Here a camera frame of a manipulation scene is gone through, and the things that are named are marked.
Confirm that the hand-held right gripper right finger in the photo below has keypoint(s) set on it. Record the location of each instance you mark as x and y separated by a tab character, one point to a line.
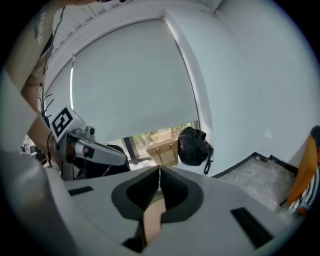
215	220

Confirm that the person's left hand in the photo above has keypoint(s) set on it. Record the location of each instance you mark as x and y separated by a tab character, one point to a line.
75	154

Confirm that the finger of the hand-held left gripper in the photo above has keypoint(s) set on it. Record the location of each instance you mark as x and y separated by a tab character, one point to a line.
110	155

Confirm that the black handbag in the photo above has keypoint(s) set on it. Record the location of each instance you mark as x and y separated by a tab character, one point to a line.
193	147

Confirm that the beige tote bag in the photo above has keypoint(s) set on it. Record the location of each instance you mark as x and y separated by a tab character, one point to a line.
163	153

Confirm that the person's left forearm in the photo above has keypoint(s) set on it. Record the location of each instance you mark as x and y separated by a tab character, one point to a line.
37	127

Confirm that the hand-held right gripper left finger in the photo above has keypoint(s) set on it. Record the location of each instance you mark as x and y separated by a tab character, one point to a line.
100	215

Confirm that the white roller blind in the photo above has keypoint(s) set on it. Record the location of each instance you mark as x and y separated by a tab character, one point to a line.
130	82

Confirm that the black baseboard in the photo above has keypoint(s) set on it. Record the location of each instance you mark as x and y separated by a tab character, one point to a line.
252	160

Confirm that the orange and striped cushion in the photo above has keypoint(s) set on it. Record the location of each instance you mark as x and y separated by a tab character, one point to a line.
303	172

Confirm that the black coat rack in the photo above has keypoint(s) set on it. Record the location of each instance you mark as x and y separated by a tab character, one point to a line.
46	106

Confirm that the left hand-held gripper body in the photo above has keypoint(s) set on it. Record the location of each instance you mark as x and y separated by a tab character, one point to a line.
65	125

